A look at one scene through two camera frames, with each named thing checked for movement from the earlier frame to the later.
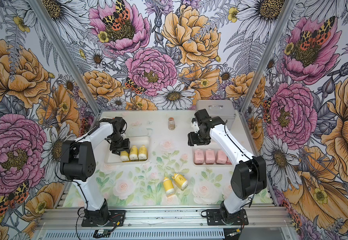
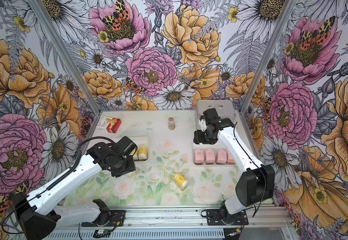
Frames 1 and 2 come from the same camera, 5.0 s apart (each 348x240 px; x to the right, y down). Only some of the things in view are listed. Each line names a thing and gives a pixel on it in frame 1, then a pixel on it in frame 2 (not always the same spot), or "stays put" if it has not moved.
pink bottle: (199, 157) stays put
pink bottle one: (221, 157) stays put
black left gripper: (125, 146) → (130, 168)
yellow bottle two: (133, 155) stays put
